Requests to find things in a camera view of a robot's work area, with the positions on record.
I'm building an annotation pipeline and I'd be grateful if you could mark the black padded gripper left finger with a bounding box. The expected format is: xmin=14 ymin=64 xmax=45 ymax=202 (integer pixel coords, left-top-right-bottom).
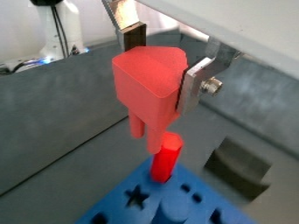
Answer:
xmin=102 ymin=0 xmax=146 ymax=52

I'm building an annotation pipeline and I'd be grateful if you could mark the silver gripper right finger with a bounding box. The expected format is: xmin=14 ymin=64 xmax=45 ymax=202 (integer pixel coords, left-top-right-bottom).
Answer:
xmin=177 ymin=37 xmax=239 ymax=115

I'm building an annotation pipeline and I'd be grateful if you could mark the red three prong object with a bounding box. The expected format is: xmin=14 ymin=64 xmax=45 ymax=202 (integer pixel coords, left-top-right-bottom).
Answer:
xmin=113 ymin=46 xmax=187 ymax=154

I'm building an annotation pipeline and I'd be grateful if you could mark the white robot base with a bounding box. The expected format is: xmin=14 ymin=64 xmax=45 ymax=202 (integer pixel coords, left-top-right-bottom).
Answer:
xmin=0 ymin=0 xmax=89 ymax=76

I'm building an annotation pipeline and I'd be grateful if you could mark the black curved fixture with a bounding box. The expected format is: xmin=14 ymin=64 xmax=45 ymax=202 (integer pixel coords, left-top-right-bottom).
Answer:
xmin=205 ymin=137 xmax=271 ymax=200

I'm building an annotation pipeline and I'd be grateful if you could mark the red hexagonal peg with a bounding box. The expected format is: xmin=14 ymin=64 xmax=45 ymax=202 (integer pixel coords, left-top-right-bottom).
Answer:
xmin=151 ymin=132 xmax=183 ymax=183

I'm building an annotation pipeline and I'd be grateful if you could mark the blue shape sorter block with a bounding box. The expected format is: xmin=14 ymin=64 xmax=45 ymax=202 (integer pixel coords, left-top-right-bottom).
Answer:
xmin=75 ymin=159 xmax=258 ymax=224

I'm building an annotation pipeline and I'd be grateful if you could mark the blue cylinder peg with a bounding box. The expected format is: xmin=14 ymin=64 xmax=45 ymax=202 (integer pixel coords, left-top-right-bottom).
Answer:
xmin=151 ymin=193 xmax=191 ymax=224

